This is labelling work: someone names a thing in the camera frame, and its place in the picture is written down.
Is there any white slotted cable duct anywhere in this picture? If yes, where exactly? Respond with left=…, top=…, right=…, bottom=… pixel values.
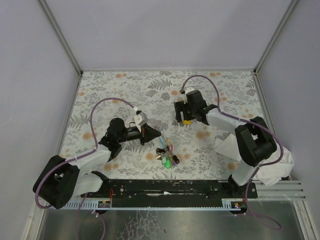
left=63, top=198, right=112, bottom=210

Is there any yellow tagged key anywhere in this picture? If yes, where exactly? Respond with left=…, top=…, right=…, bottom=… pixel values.
left=183, top=120, right=193, bottom=125

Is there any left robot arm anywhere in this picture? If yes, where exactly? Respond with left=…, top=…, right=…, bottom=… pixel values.
left=32, top=118, right=161, bottom=209

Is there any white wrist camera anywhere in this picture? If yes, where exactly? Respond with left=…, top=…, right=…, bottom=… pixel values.
left=134, top=110, right=148, bottom=127
left=180, top=87, right=195, bottom=95

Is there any purple cable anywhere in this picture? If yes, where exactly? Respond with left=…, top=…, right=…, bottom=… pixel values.
left=34, top=97, right=140, bottom=240
left=179, top=74, right=285, bottom=231

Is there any floral table mat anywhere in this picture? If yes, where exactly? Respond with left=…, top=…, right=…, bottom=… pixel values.
left=59, top=71, right=263, bottom=180

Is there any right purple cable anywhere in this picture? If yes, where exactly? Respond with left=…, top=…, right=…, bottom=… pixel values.
left=179, top=74, right=285, bottom=231

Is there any green key tag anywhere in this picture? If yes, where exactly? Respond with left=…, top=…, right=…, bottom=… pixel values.
left=161, top=156, right=173, bottom=169

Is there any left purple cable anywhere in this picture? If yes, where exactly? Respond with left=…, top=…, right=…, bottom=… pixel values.
left=34, top=97, right=140, bottom=240

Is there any black key fob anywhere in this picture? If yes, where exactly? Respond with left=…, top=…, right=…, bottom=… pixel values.
left=156, top=148, right=166, bottom=154

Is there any white cloth cover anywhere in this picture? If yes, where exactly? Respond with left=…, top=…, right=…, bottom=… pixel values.
left=213, top=134, right=295, bottom=186

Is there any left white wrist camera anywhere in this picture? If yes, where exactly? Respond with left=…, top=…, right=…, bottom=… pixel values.
left=134, top=110, right=148, bottom=127

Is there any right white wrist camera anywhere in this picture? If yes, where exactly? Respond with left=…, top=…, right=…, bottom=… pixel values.
left=180, top=87, right=195, bottom=95

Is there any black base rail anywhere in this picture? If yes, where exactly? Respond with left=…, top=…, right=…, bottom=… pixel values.
left=87, top=179, right=258, bottom=209

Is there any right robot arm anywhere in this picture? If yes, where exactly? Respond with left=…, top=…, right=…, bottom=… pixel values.
left=174, top=88, right=277, bottom=186

